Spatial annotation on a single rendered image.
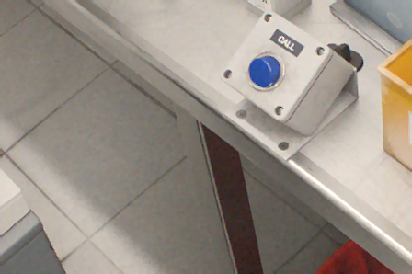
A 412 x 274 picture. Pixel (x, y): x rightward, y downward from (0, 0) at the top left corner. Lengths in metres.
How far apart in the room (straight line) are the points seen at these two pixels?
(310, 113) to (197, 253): 1.04
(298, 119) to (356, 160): 0.06
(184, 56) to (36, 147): 1.17
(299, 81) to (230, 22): 0.16
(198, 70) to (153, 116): 1.13
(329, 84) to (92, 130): 1.26
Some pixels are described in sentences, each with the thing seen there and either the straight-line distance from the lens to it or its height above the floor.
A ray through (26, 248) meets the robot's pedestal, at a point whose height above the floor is 0.85.
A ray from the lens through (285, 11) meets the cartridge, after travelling 0.91.
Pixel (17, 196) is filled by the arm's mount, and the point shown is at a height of 0.90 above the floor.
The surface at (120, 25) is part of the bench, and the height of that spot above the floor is 0.87.
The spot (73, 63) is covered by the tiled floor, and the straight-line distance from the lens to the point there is 2.17.
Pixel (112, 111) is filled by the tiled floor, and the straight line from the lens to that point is 2.05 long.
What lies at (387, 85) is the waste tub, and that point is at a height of 0.96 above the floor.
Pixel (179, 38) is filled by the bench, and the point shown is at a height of 0.87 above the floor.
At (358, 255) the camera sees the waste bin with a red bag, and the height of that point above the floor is 0.43.
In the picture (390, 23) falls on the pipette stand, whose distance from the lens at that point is 0.88.
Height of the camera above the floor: 1.53
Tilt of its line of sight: 53 degrees down
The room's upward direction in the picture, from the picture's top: 12 degrees counter-clockwise
